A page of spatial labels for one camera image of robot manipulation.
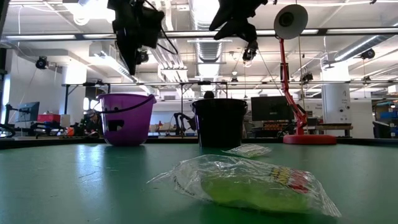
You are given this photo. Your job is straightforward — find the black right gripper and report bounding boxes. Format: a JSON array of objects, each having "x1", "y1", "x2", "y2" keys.
[{"x1": 208, "y1": 0, "x2": 269, "y2": 44}]

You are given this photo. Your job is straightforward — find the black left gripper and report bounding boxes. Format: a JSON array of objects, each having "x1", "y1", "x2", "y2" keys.
[{"x1": 107, "y1": 0, "x2": 165, "y2": 76}]

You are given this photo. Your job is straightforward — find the clear green candy bag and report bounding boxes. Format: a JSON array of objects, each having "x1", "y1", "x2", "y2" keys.
[
  {"x1": 221, "y1": 143, "x2": 273, "y2": 159},
  {"x1": 146, "y1": 154, "x2": 342, "y2": 218}
]

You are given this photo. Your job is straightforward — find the white ceiling pipes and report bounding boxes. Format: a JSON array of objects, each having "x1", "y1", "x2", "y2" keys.
[{"x1": 149, "y1": 0, "x2": 190, "y2": 82}]

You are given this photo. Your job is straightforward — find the purple face bucket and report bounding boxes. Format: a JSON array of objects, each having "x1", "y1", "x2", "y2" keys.
[{"x1": 96, "y1": 93, "x2": 157, "y2": 147}]

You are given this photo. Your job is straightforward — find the black overhead light bar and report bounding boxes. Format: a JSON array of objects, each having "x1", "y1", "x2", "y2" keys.
[{"x1": 0, "y1": 27, "x2": 398, "y2": 41}]

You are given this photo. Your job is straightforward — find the black computer monitor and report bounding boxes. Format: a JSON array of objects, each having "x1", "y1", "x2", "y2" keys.
[{"x1": 251, "y1": 95, "x2": 295, "y2": 122}]

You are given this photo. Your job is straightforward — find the black bucket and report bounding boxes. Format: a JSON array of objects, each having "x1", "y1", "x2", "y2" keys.
[{"x1": 191, "y1": 98, "x2": 249, "y2": 149}]

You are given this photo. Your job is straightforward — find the red box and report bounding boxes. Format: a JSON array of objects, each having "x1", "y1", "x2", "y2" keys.
[{"x1": 37, "y1": 113, "x2": 61, "y2": 123}]

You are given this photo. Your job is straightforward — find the grey computer monitor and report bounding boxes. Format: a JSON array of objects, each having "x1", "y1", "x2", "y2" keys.
[{"x1": 17, "y1": 101, "x2": 40, "y2": 123}]

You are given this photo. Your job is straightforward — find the white round column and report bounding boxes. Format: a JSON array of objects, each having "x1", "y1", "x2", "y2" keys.
[{"x1": 321, "y1": 62, "x2": 353, "y2": 124}]

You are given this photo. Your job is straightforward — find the red desk lamp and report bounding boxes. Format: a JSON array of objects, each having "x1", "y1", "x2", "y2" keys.
[{"x1": 273, "y1": 3, "x2": 337, "y2": 146}]

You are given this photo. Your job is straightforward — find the wooden desk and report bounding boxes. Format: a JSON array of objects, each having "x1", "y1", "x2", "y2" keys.
[{"x1": 313, "y1": 124, "x2": 354, "y2": 131}]

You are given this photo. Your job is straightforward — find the green table mat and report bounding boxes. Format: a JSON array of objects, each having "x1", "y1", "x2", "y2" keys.
[{"x1": 0, "y1": 142, "x2": 398, "y2": 224}]

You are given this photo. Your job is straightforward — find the blue storage shelf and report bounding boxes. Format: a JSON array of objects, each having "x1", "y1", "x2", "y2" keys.
[{"x1": 374, "y1": 101, "x2": 398, "y2": 121}]

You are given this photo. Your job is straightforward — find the black office chair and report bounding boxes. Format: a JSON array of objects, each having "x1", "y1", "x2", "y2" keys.
[{"x1": 372, "y1": 120, "x2": 392, "y2": 139}]

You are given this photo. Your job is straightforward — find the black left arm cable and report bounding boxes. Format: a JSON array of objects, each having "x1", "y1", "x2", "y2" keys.
[{"x1": 144, "y1": 0, "x2": 180, "y2": 55}]

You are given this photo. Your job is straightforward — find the silver ceiling air duct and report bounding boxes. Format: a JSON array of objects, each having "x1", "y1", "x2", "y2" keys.
[{"x1": 189, "y1": 0, "x2": 233, "y2": 63}]

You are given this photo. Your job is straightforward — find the black aluminium table frame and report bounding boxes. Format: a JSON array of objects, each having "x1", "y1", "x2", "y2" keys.
[{"x1": 0, "y1": 136, "x2": 398, "y2": 149}]

